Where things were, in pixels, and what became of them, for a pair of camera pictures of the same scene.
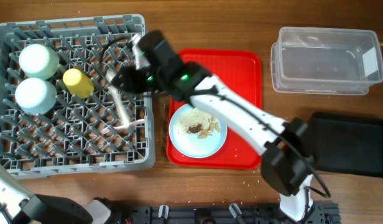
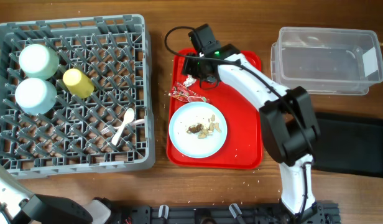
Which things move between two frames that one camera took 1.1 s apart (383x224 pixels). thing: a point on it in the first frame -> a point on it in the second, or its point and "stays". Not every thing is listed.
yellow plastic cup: [79, 83] stays
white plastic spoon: [110, 75] -> [128, 117]
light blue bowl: [35, 96] stays
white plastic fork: [108, 129] stays
